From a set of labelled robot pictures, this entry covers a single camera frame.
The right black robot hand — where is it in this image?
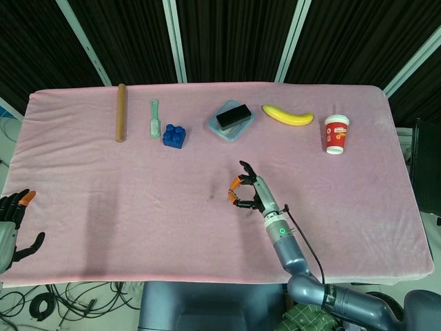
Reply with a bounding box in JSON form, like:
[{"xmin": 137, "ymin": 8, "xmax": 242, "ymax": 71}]
[{"xmin": 227, "ymin": 160, "xmax": 281, "ymax": 218}]

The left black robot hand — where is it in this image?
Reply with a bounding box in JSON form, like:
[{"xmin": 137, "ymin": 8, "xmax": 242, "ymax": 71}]
[{"xmin": 0, "ymin": 188, "xmax": 46, "ymax": 275}]

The clear blue plastic container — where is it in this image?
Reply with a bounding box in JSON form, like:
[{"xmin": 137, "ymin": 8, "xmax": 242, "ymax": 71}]
[{"xmin": 207, "ymin": 99, "xmax": 256, "ymax": 143}]

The yellow banana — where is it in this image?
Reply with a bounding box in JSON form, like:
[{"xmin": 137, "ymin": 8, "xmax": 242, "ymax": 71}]
[{"xmin": 262, "ymin": 104, "xmax": 315, "ymax": 127}]

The black rectangular box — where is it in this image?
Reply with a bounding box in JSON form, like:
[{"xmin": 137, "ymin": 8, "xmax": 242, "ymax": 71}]
[{"xmin": 216, "ymin": 103, "xmax": 252, "ymax": 130}]

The red paper cup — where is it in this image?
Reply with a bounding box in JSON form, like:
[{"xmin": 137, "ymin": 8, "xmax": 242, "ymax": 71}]
[{"xmin": 324, "ymin": 114, "xmax": 351, "ymax": 155}]

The blue toy building block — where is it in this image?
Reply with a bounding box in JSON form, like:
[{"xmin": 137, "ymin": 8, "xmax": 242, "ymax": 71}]
[{"xmin": 162, "ymin": 123, "xmax": 188, "ymax": 150}]

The blue-grey robot torso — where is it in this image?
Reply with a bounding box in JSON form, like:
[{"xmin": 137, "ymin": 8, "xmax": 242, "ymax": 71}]
[{"xmin": 138, "ymin": 281, "xmax": 290, "ymax": 331}]

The green plastic brush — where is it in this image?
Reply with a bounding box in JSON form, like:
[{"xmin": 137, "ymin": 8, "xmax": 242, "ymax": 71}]
[{"xmin": 149, "ymin": 99, "xmax": 161, "ymax": 140}]

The pink table cloth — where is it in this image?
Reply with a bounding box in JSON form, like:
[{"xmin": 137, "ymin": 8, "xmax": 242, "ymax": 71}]
[{"xmin": 0, "ymin": 82, "xmax": 435, "ymax": 289}]

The green checkered cloth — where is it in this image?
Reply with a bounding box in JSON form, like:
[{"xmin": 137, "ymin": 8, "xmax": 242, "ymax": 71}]
[{"xmin": 281, "ymin": 302, "xmax": 341, "ymax": 331}]

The brown wooden rolling pin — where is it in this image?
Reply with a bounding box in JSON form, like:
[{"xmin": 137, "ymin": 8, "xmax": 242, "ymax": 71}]
[{"xmin": 114, "ymin": 83, "xmax": 127, "ymax": 143}]

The black monitor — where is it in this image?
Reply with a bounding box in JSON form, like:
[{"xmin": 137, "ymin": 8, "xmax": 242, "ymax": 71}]
[{"xmin": 409, "ymin": 117, "xmax": 441, "ymax": 217}]

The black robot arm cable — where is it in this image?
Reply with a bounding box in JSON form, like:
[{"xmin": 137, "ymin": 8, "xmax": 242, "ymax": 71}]
[{"xmin": 280, "ymin": 203, "xmax": 327, "ymax": 310}]

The black coiled cable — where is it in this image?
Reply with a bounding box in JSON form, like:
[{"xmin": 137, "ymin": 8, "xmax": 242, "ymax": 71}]
[{"xmin": 28, "ymin": 292, "xmax": 57, "ymax": 322}]

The black floor cable tangle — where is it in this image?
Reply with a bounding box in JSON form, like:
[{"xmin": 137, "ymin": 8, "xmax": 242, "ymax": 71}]
[{"xmin": 0, "ymin": 281, "xmax": 143, "ymax": 325}]

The white aluminium frame post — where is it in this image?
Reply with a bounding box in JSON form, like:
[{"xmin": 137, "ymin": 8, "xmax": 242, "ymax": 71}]
[
  {"xmin": 162, "ymin": 0, "xmax": 187, "ymax": 83},
  {"xmin": 383, "ymin": 26, "xmax": 441, "ymax": 98},
  {"xmin": 0, "ymin": 97, "xmax": 25, "ymax": 120},
  {"xmin": 274, "ymin": 0, "xmax": 312, "ymax": 83},
  {"xmin": 56, "ymin": 0, "xmax": 112, "ymax": 86}
]

